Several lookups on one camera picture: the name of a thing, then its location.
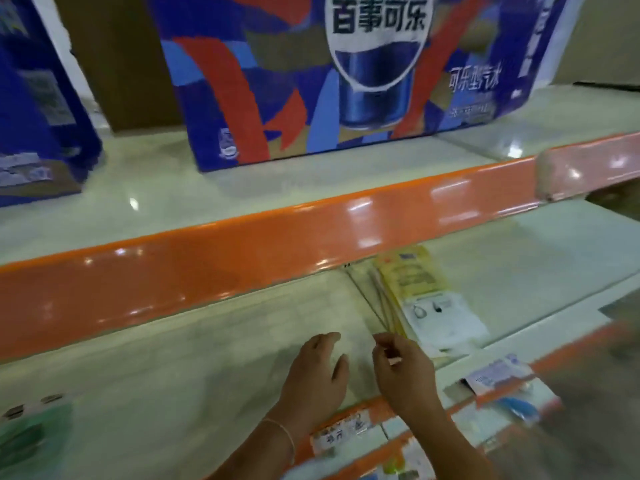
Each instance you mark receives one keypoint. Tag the pile of round mirror packets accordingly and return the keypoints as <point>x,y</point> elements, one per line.
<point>415,274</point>

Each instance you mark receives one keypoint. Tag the purple white packet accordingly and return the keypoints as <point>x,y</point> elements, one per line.
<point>495,374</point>

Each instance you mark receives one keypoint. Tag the person's right forearm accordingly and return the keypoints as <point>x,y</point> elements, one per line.
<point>445,449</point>

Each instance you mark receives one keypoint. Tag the blue plastic item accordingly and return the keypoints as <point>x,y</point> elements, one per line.
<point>517,408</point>

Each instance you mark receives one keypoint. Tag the orange edged white shelf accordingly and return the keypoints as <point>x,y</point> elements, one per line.
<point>250,249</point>

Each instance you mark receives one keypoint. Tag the white handwritten price label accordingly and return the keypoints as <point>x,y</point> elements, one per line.
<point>340,434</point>

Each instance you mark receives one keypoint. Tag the person's left forearm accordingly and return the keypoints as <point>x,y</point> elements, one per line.
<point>250,459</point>

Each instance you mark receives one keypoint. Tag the person's left hand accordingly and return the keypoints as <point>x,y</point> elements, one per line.
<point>315,384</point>

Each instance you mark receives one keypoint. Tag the person's right hand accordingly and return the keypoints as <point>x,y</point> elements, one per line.
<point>407,379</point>

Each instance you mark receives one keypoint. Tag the blue printed drink carton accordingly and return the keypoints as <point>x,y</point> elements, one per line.
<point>300,119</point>
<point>30,119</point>

